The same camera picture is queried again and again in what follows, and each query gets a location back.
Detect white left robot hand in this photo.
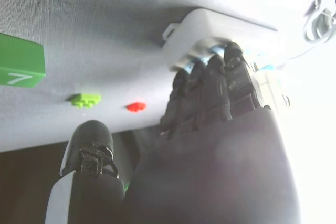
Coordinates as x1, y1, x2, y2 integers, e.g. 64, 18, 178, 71
44, 41, 301, 224

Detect white power strip blue sockets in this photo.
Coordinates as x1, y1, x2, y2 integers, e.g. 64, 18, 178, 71
161, 8, 291, 109

